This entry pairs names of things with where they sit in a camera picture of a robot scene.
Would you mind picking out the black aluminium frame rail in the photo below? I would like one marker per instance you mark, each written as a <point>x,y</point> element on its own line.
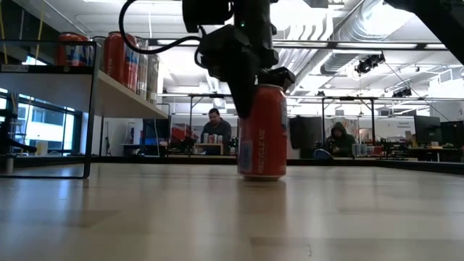
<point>54,161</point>
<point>427,167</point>
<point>203,161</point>

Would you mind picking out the black frame stand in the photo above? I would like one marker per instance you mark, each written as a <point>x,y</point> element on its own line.
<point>348,98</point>
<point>210,96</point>

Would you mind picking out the wooden shelf black metal frame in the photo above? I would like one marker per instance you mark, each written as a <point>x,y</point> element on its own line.
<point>123,103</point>

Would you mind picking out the black bar with light strips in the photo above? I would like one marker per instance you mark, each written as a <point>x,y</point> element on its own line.
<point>421,46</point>

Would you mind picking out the pale yellow cup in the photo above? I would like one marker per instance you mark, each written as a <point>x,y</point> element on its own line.
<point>41,148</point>

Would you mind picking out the white wall sign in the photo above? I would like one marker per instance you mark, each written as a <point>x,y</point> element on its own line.
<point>398,125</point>

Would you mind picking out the black ceiling spotlight cluster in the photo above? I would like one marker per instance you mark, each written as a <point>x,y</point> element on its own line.
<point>364,66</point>
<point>406,92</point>

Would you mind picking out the dark equipment cabinet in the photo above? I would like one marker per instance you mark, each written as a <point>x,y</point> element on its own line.
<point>152,130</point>

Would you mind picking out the black cloth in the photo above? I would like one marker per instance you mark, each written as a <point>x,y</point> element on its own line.
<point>308,134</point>

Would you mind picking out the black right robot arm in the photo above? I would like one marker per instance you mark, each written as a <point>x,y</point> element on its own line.
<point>446,14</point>

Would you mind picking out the white Celsius slim can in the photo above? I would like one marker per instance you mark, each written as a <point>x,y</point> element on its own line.
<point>153,79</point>
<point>98,37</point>
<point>142,69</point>

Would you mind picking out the person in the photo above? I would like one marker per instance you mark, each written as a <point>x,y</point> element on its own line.
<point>339,141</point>
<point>216,130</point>

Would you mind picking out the black monitor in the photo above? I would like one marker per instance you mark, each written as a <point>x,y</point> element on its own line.
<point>427,128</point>
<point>453,134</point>

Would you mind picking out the small wooden table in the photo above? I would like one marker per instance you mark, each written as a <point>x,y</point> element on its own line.
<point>208,145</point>

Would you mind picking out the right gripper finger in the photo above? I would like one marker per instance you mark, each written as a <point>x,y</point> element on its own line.
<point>277,78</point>
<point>246,94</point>

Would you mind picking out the red soda can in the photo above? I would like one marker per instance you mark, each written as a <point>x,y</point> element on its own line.
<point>69,50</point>
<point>268,145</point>
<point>119,58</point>

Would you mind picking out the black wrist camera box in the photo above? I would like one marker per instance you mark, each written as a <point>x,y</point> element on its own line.
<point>206,12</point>

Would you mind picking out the small pale cylinder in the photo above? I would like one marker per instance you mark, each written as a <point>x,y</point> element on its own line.
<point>9,165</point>

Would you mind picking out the silver ventilation duct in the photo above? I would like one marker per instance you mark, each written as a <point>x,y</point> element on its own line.
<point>362,25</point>

